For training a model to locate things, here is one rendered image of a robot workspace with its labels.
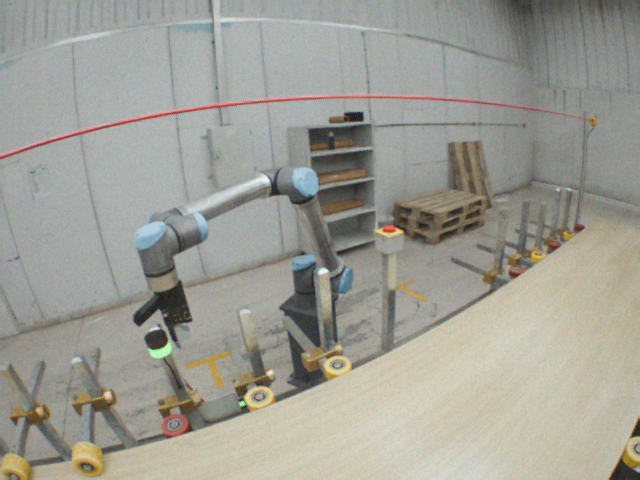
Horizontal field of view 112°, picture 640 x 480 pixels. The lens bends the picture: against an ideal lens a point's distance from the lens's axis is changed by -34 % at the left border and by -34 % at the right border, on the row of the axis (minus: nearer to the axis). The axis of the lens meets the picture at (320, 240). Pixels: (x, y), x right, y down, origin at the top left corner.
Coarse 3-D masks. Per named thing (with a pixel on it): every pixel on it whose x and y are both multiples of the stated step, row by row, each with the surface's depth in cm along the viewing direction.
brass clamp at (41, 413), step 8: (16, 408) 59; (40, 408) 62; (48, 408) 66; (16, 416) 56; (24, 416) 58; (32, 416) 59; (40, 416) 60; (48, 416) 63; (16, 424) 56; (32, 424) 59
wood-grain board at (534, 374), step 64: (576, 256) 138; (448, 320) 107; (512, 320) 101; (576, 320) 92; (384, 384) 83; (448, 384) 79; (512, 384) 74; (576, 384) 67; (192, 448) 65; (256, 448) 66; (320, 448) 65; (384, 448) 63; (448, 448) 60; (512, 448) 55; (576, 448) 49
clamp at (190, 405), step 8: (192, 392) 87; (168, 400) 83; (176, 400) 84; (184, 400) 84; (192, 400) 84; (200, 400) 87; (160, 408) 80; (168, 408) 81; (184, 408) 84; (192, 408) 85
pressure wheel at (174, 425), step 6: (174, 414) 74; (180, 414) 74; (168, 420) 72; (174, 420) 73; (180, 420) 73; (186, 420) 73; (162, 426) 70; (168, 426) 70; (174, 426) 70; (180, 426) 71; (186, 426) 71; (168, 432) 68; (174, 432) 68; (180, 432) 69; (186, 432) 70; (168, 438) 68
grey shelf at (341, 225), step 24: (360, 144) 387; (312, 168) 381; (336, 168) 398; (360, 168) 400; (336, 192) 407; (360, 192) 414; (336, 216) 368; (360, 216) 427; (336, 240) 404; (360, 240) 397
